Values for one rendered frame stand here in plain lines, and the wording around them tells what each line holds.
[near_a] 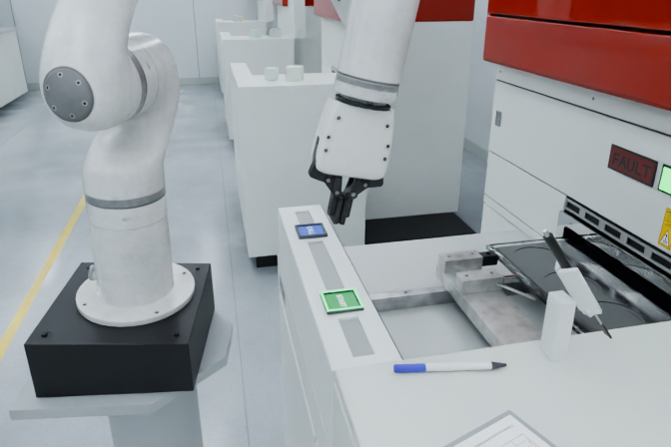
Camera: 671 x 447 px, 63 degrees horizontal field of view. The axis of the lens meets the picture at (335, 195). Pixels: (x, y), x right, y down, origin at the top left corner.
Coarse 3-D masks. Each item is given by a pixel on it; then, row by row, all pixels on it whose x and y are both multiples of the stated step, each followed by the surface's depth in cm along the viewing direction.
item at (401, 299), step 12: (420, 288) 108; (432, 288) 108; (444, 288) 108; (504, 288) 111; (516, 288) 111; (372, 300) 105; (384, 300) 105; (396, 300) 106; (408, 300) 107; (420, 300) 107; (432, 300) 108; (444, 300) 109
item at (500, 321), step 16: (448, 288) 106; (464, 304) 100; (480, 304) 97; (496, 304) 97; (512, 304) 97; (480, 320) 94; (496, 320) 93; (512, 320) 93; (528, 320) 93; (496, 336) 89; (512, 336) 89; (528, 336) 89
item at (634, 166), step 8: (616, 152) 105; (624, 152) 103; (616, 160) 105; (624, 160) 103; (632, 160) 101; (640, 160) 99; (616, 168) 105; (624, 168) 103; (632, 168) 101; (640, 168) 99; (648, 168) 97; (632, 176) 101; (640, 176) 99; (648, 176) 97
